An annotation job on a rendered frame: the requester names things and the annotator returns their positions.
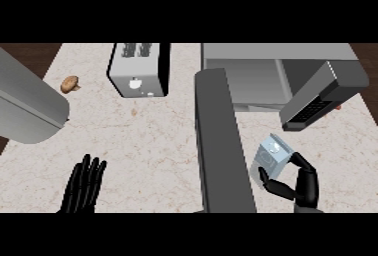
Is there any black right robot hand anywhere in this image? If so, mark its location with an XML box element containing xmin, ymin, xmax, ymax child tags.
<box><xmin>257</xmin><ymin>151</ymin><xmax>322</xmax><ymax>210</ymax></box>

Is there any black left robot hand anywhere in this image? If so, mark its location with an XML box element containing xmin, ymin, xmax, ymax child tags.
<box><xmin>58</xmin><ymin>153</ymin><xmax>109</xmax><ymax>214</ymax></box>

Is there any pale blue milk carton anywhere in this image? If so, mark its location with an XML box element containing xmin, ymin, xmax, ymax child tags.
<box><xmin>248</xmin><ymin>132</ymin><xmax>297</xmax><ymax>184</ymax></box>

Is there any dark grey microwave door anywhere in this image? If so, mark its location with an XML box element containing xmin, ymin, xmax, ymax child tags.
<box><xmin>193</xmin><ymin>67</ymin><xmax>258</xmax><ymax>214</ymax></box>

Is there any grey microwave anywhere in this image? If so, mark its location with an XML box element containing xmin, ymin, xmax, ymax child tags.
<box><xmin>201</xmin><ymin>43</ymin><xmax>371</xmax><ymax>132</ymax></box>

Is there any large rounded grey appliance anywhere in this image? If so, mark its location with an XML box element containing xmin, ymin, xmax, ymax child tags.
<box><xmin>0</xmin><ymin>46</ymin><xmax>72</xmax><ymax>145</ymax></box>

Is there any brown mushroom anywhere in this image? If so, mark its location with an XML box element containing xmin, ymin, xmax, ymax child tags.
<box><xmin>59</xmin><ymin>75</ymin><xmax>83</xmax><ymax>95</ymax></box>

